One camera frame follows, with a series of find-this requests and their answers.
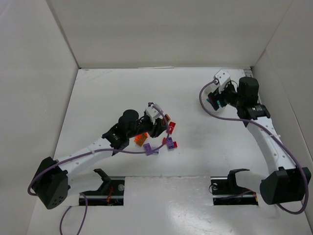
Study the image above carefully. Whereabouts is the orange transparent lego piece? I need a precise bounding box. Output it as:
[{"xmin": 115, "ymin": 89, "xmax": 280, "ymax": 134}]
[{"xmin": 134, "ymin": 134, "xmax": 146, "ymax": 142}]

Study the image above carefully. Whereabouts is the brown lego brick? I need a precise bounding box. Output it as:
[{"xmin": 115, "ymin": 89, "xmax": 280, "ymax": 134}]
[{"xmin": 136, "ymin": 135, "xmax": 147, "ymax": 147}]

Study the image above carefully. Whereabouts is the purple lego brick on red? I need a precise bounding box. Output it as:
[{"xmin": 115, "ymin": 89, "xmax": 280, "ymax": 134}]
[{"xmin": 165, "ymin": 137, "xmax": 178, "ymax": 150}]

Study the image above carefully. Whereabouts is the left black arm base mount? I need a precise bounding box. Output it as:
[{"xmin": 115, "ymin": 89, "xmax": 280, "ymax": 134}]
[{"xmin": 83, "ymin": 168, "xmax": 125, "ymax": 207}]

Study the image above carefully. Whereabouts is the aluminium rail on right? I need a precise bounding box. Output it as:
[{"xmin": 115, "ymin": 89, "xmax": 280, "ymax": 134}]
[{"xmin": 244, "ymin": 69, "xmax": 282, "ymax": 162}]

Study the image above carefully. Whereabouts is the large red lego brick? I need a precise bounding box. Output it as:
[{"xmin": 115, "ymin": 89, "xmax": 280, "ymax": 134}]
[{"xmin": 168, "ymin": 121, "xmax": 176, "ymax": 135}]

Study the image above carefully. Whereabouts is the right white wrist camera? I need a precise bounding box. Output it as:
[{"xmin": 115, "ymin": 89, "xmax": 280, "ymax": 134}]
[{"xmin": 214, "ymin": 69, "xmax": 231, "ymax": 93}]

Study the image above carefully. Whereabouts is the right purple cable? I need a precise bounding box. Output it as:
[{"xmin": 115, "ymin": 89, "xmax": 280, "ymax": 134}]
[{"xmin": 199, "ymin": 79, "xmax": 309, "ymax": 215}]

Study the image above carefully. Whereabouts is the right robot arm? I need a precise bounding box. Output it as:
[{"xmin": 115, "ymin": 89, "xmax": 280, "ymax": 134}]
[{"xmin": 207, "ymin": 73, "xmax": 311, "ymax": 208}]

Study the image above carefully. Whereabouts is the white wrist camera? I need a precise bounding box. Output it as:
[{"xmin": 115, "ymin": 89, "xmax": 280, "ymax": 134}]
[
  {"xmin": 145, "ymin": 102, "xmax": 163, "ymax": 124},
  {"xmin": 214, "ymin": 69, "xmax": 231, "ymax": 93}
]

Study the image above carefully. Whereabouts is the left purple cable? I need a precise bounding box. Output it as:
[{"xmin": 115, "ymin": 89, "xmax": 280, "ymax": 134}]
[{"xmin": 27, "ymin": 102, "xmax": 171, "ymax": 235}]

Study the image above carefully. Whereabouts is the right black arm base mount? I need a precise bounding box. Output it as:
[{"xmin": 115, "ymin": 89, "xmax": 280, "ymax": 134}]
[{"xmin": 209, "ymin": 168, "xmax": 259, "ymax": 206}]

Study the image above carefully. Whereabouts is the purple cable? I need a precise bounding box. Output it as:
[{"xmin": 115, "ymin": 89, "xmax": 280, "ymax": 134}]
[
  {"xmin": 27, "ymin": 102, "xmax": 171, "ymax": 235},
  {"xmin": 199, "ymin": 79, "xmax": 309, "ymax": 215}
]

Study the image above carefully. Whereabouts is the white round divided container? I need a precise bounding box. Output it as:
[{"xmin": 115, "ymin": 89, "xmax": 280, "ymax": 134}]
[{"xmin": 202, "ymin": 85, "xmax": 215, "ymax": 110}]

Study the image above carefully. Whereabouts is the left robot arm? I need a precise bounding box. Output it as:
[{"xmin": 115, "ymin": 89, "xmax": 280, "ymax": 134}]
[{"xmin": 27, "ymin": 105, "xmax": 170, "ymax": 210}]

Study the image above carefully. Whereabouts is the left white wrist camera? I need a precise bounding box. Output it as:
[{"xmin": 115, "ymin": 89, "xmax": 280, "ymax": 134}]
[{"xmin": 145, "ymin": 102, "xmax": 163, "ymax": 124}]

